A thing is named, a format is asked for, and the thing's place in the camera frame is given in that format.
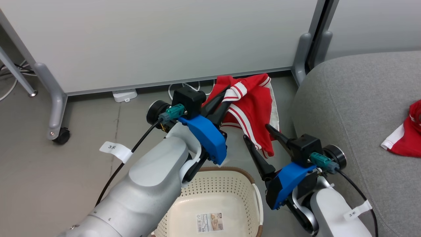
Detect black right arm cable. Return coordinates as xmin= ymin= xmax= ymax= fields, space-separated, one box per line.
xmin=335 ymin=170 xmax=379 ymax=237

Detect black floor cable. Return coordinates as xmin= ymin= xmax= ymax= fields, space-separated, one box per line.
xmin=0 ymin=63 xmax=35 ymax=78

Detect grey partition foot with caster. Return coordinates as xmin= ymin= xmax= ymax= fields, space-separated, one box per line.
xmin=33 ymin=63 xmax=68 ymax=141

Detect black caster wheel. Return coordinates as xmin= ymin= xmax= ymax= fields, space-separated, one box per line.
xmin=53 ymin=127 xmax=71 ymax=145

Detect grey upright partition foot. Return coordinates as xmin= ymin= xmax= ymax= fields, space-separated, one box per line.
xmin=291 ymin=32 xmax=312 ymax=87
xmin=312 ymin=31 xmax=333 ymax=71

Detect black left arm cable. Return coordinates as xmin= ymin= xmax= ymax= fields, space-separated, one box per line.
xmin=95 ymin=120 xmax=162 ymax=207

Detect grey metal table leg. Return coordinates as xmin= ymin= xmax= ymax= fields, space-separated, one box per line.
xmin=0 ymin=46 xmax=38 ymax=98

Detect red shorts with white stripes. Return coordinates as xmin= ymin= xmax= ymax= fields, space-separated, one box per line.
xmin=202 ymin=73 xmax=280 ymax=158

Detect white right cable label tag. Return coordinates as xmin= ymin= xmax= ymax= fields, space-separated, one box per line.
xmin=344 ymin=200 xmax=373 ymax=222

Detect narrow white partition panel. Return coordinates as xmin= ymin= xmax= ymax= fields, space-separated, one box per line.
xmin=325 ymin=0 xmax=421 ymax=61

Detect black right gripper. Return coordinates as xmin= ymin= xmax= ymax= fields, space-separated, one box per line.
xmin=243 ymin=124 xmax=319 ymax=211

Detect white floor cable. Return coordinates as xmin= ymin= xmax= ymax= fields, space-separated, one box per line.
xmin=0 ymin=60 xmax=37 ymax=101

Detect white power adapter box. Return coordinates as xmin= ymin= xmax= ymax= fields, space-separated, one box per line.
xmin=112 ymin=89 xmax=138 ymax=103

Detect red jersey with white trim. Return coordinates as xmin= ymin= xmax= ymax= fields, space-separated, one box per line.
xmin=381 ymin=100 xmax=421 ymax=158

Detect grey fabric sofa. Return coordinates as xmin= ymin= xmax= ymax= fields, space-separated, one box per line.
xmin=291 ymin=50 xmax=421 ymax=237

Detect white cable label tag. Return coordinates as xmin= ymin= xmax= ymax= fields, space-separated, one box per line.
xmin=99 ymin=142 xmax=133 ymax=164
xmin=344 ymin=200 xmax=373 ymax=222

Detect teal left camera connector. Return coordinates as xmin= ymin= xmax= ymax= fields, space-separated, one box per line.
xmin=159 ymin=104 xmax=186 ymax=124

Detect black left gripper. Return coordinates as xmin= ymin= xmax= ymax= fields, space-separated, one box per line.
xmin=146 ymin=86 xmax=232 ymax=132

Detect beige perforated laundry basket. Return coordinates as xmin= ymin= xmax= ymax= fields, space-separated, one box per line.
xmin=150 ymin=166 xmax=264 ymax=237

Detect coiled white power cable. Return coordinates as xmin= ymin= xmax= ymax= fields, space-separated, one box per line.
xmin=168 ymin=81 xmax=211 ymax=101

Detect teal camera connector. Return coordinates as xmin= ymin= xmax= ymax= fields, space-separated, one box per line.
xmin=309 ymin=152 xmax=340 ymax=174
xmin=159 ymin=104 xmax=186 ymax=124

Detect large white partition panel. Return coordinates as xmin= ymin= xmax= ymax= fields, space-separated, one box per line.
xmin=0 ymin=0 xmax=324 ymax=96

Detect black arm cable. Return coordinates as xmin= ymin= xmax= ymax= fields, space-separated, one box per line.
xmin=95 ymin=120 xmax=162 ymax=207
xmin=335 ymin=170 xmax=379 ymax=237

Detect barcode sticker inside basket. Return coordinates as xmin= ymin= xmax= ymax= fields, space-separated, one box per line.
xmin=196 ymin=212 xmax=224 ymax=233

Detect teal right camera connector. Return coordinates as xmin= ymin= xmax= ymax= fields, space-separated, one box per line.
xmin=309 ymin=152 xmax=340 ymax=174

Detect white left cable label tag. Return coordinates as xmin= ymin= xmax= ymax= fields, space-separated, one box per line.
xmin=99 ymin=142 xmax=133 ymax=164

